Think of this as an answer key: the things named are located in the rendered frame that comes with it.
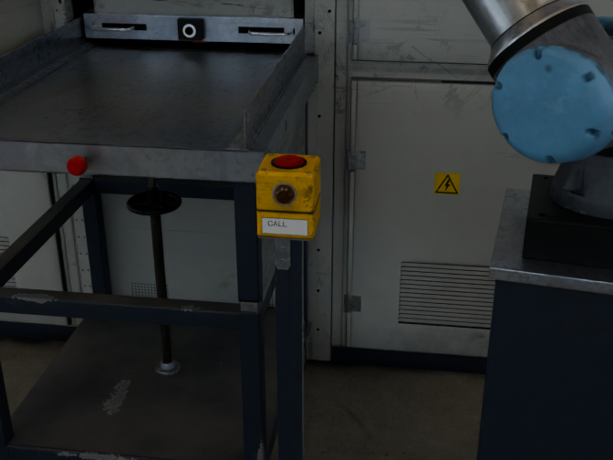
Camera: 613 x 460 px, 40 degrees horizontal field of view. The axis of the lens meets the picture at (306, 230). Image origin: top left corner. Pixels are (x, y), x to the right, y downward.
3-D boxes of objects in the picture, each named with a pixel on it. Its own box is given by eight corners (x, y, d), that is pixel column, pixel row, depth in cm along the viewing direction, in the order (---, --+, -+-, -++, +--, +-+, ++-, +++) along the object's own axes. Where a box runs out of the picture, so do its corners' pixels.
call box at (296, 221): (313, 243, 116) (313, 173, 112) (256, 239, 117) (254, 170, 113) (320, 219, 123) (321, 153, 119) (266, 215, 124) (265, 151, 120)
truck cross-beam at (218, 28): (303, 44, 200) (303, 18, 198) (85, 37, 207) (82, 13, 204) (306, 39, 205) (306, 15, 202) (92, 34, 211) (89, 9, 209)
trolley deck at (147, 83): (266, 183, 139) (265, 150, 136) (-85, 165, 146) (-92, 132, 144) (317, 79, 200) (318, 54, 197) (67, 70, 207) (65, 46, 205)
